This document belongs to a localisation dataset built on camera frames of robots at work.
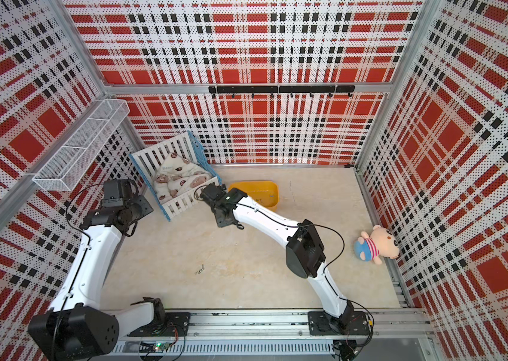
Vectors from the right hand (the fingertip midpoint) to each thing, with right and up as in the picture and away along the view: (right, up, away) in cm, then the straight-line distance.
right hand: (234, 213), depth 86 cm
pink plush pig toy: (+56, -12, -2) cm, 57 cm away
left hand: (-30, +3, -7) cm, 31 cm away
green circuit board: (-20, -40, -17) cm, 48 cm away
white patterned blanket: (-34, +16, +29) cm, 48 cm away
